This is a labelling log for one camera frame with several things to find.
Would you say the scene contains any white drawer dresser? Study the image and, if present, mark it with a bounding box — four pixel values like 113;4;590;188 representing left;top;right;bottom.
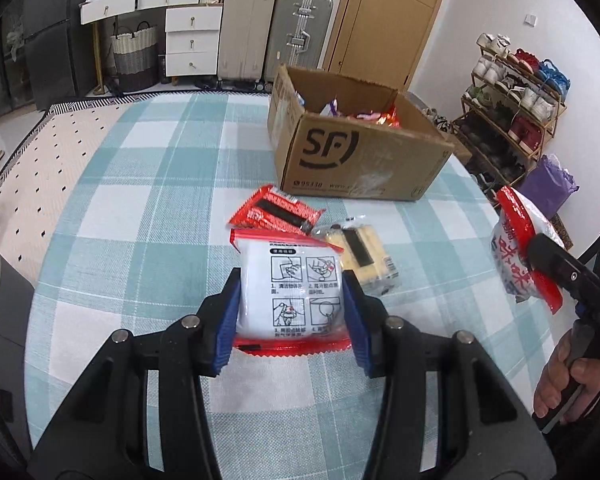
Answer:
79;0;225;83

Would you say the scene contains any pile of dark shoes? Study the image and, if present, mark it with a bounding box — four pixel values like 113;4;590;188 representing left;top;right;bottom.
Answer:
420;106;453;133

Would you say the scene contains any silver suitcase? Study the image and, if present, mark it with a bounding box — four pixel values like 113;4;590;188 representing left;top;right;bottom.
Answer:
264;0;335;83

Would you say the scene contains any red and white snack bag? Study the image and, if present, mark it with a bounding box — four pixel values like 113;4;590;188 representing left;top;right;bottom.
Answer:
490;186;566;315

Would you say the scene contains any beige dotted rug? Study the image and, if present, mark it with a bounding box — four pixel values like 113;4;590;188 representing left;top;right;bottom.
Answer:
0;91;181;281

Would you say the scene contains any black refrigerator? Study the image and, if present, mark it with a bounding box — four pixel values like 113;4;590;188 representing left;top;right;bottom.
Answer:
22;0;98;111

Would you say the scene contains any white packet with red edges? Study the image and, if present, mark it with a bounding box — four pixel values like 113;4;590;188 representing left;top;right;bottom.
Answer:
228;227;353;358

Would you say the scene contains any woven laundry basket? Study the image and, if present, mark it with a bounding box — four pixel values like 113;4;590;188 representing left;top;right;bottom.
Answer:
110;21;160;93

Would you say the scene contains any small brown cardboard box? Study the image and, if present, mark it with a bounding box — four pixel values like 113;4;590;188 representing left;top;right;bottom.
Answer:
450;132;473;166

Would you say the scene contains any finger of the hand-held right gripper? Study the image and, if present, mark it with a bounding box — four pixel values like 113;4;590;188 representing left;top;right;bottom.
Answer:
527;233;600;331

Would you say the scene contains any red packet with black stripe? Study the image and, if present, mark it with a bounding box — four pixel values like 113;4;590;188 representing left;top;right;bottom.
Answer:
227;185;327;236

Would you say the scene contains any purple bag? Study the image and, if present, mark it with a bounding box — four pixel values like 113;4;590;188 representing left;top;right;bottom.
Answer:
517;154;580;216

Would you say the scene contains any wooden door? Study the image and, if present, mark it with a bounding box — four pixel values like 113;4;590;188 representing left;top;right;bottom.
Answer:
321;0;455;92

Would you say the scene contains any beige suitcase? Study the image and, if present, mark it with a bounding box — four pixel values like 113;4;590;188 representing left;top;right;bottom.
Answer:
216;0;280;83

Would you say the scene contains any glass door cabinet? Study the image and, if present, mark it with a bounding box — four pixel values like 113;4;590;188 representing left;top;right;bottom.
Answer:
0;7;31;121

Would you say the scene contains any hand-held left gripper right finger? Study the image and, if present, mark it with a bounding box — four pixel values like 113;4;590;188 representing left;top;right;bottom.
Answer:
342;270;556;480

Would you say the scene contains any yellow sponge packet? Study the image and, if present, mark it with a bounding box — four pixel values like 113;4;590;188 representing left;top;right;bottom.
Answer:
311;222;400;297

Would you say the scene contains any person's right hand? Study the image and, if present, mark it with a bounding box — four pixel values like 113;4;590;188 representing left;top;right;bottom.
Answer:
534;330;600;418

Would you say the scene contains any group of assorted shoes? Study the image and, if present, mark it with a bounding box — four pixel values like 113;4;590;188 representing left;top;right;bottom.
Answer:
460;32;570;193

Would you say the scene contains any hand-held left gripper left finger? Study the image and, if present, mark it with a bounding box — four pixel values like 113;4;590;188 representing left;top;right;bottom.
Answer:
27;270;243;480

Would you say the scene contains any red and orange snack packet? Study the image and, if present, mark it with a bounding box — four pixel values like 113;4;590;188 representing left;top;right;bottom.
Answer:
375;105;401;128

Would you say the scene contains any wooden shoe rack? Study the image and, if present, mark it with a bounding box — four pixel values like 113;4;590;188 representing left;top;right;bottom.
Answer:
452;32;567;196

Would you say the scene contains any blue checked tablecloth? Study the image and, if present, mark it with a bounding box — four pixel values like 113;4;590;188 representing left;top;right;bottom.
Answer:
25;91;571;480

